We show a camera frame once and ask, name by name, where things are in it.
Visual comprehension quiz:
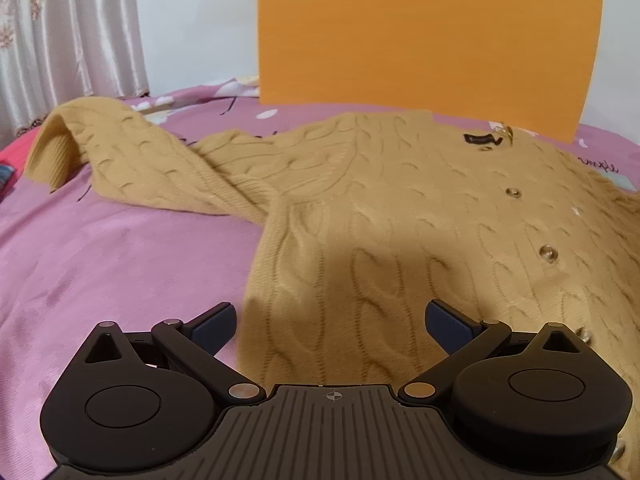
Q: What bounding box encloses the mustard cable-knit cardigan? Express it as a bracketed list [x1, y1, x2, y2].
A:
[26, 98, 639, 479]

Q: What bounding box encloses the red fabric item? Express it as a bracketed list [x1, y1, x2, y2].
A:
[0, 127, 39, 198]

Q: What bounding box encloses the orange headboard panel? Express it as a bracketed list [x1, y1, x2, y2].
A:
[258, 0, 603, 142]

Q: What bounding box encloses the white floral curtain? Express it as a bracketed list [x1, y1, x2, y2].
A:
[1, 0, 149, 145]

